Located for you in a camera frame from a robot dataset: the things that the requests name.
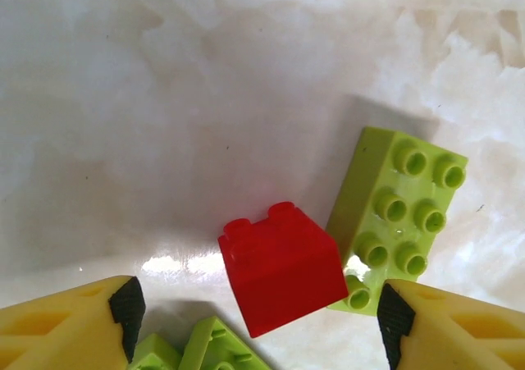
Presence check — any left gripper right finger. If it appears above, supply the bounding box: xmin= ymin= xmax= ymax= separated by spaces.
xmin=376 ymin=278 xmax=525 ymax=370

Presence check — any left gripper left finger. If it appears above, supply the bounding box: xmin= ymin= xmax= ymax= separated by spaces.
xmin=0 ymin=275 xmax=147 ymax=370

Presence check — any lime green lego brick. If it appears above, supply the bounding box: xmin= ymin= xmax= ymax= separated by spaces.
xmin=126 ymin=332 xmax=184 ymax=370
xmin=178 ymin=315 xmax=272 ymax=370
xmin=326 ymin=126 xmax=469 ymax=317

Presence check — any red lego brick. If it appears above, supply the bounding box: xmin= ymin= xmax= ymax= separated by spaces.
xmin=217 ymin=200 xmax=349 ymax=339

